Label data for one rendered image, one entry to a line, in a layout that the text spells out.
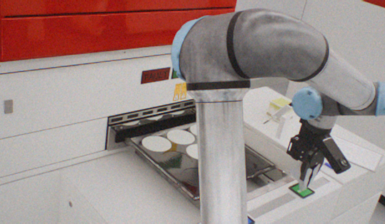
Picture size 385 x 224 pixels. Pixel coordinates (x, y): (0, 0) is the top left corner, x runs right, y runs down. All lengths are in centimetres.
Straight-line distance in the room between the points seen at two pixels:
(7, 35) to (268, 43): 69
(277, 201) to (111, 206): 48
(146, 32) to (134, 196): 50
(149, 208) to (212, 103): 66
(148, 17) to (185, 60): 59
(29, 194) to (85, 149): 22
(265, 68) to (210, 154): 18
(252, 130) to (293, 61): 92
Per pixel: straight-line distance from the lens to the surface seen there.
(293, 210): 127
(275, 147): 158
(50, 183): 153
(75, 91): 140
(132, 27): 135
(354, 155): 164
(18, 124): 136
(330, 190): 141
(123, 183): 146
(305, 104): 109
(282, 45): 72
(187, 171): 142
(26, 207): 155
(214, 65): 76
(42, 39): 123
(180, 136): 160
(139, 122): 158
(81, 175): 149
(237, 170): 80
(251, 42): 72
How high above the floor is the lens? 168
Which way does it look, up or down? 26 degrees down
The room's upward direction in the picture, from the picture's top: 11 degrees clockwise
